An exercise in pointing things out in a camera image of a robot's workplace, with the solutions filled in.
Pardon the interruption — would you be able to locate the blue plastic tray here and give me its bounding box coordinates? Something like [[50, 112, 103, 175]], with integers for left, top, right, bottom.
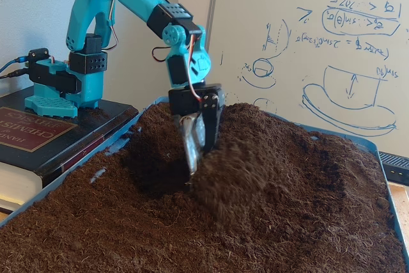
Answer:
[[0, 95, 409, 273]]

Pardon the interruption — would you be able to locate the black cable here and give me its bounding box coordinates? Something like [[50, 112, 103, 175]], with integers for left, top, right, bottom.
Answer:
[[0, 68, 31, 79]]

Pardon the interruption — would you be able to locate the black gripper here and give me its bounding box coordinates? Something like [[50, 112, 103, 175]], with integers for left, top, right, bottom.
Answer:
[[168, 83, 224, 177]]

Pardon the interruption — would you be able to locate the black vented device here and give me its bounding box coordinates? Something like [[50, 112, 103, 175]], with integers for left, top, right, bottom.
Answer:
[[378, 152, 409, 187]]

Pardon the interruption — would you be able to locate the black chemistry handbook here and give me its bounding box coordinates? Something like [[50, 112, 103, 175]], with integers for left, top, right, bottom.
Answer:
[[0, 89, 140, 213]]

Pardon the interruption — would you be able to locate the blue cable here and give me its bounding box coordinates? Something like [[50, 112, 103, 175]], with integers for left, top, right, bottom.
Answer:
[[0, 56, 30, 74]]

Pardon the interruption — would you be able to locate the brown soil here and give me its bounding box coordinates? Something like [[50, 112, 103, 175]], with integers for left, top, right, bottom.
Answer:
[[0, 102, 406, 273]]

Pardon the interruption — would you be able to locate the whiteboard with blue drawings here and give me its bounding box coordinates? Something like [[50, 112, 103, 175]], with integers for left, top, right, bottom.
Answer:
[[195, 0, 409, 159]]

